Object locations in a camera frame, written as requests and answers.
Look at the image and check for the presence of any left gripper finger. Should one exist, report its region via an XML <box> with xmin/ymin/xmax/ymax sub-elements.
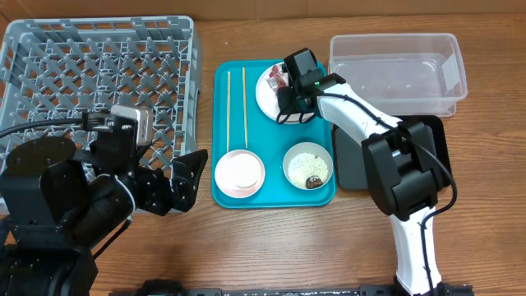
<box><xmin>171</xmin><ymin>149</ymin><xmax>208</xmax><ymax>212</ymax></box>
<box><xmin>141</xmin><ymin>198</ymin><xmax>172</xmax><ymax>216</ymax></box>

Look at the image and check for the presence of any red snack wrapper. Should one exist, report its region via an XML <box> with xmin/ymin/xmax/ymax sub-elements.
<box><xmin>266</xmin><ymin>63</ymin><xmax>288</xmax><ymax>92</ymax></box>

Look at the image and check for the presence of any grey bowl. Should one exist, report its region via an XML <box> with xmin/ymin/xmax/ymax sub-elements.
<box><xmin>283</xmin><ymin>142</ymin><xmax>334</xmax><ymax>191</ymax></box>

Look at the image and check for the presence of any pile of white rice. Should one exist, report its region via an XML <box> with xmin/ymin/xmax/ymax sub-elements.
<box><xmin>288</xmin><ymin>153</ymin><xmax>329</xmax><ymax>189</ymax></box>

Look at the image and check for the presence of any brown food scrap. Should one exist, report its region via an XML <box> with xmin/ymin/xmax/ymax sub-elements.
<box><xmin>305</xmin><ymin>175</ymin><xmax>324</xmax><ymax>189</ymax></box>

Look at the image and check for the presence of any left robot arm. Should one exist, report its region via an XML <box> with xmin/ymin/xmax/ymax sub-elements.
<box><xmin>1</xmin><ymin>136</ymin><xmax>208</xmax><ymax>295</ymax></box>

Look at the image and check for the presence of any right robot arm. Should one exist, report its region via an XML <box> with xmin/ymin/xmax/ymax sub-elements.
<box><xmin>276</xmin><ymin>74</ymin><xmax>456</xmax><ymax>295</ymax></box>

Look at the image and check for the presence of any black food waste tray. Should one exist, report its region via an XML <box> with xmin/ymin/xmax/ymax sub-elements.
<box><xmin>332</xmin><ymin>115</ymin><xmax>452</xmax><ymax>191</ymax></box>

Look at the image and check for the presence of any clear plastic waste bin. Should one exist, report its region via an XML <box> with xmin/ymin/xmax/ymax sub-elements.
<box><xmin>328</xmin><ymin>33</ymin><xmax>468</xmax><ymax>117</ymax></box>

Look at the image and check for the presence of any pink white small bowl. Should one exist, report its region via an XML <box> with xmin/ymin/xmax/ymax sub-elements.
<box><xmin>215</xmin><ymin>150</ymin><xmax>265</xmax><ymax>199</ymax></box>

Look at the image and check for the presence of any right wooden chopstick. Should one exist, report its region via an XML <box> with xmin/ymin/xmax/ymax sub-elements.
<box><xmin>242</xmin><ymin>67</ymin><xmax>248</xmax><ymax>150</ymax></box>

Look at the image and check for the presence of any wooden chopstick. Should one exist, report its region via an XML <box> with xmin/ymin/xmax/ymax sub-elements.
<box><xmin>226</xmin><ymin>71</ymin><xmax>231</xmax><ymax>153</ymax></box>
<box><xmin>242</xmin><ymin>67</ymin><xmax>248</xmax><ymax>150</ymax></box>

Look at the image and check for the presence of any teal plastic serving tray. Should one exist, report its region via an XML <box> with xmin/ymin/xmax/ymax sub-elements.
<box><xmin>211</xmin><ymin>59</ymin><xmax>337</xmax><ymax>209</ymax></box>

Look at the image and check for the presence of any left wooden chopstick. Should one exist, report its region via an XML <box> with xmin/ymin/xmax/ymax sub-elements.
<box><xmin>226</xmin><ymin>71</ymin><xmax>231</xmax><ymax>153</ymax></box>

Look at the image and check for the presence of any grey plastic dish rack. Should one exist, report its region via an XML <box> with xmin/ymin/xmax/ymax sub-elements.
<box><xmin>1</xmin><ymin>16</ymin><xmax>203</xmax><ymax>177</ymax></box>

